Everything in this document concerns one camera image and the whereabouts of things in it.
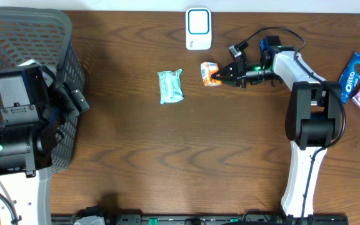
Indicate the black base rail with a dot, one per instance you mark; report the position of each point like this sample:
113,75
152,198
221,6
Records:
96,215

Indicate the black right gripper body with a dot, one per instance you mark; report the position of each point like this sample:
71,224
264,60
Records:
248,74

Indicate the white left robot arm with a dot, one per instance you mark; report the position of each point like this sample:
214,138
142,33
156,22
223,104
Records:
25,178

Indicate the white barcode scanner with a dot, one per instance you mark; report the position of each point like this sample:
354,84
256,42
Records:
198,28

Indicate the blue Oreo cookie pack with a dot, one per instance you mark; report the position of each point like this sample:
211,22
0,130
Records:
350,77

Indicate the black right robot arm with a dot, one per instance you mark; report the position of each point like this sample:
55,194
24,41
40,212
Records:
315,118

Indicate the orange tissue pack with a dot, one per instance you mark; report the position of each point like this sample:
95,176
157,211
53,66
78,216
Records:
207,70

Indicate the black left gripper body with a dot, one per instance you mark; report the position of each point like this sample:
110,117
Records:
66,98

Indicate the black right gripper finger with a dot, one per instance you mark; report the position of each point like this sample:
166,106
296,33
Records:
225,72
232,83

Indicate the grey plastic basket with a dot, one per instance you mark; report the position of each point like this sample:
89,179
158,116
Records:
43,35

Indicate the green wet wipes pack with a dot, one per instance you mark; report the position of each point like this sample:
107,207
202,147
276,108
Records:
170,86

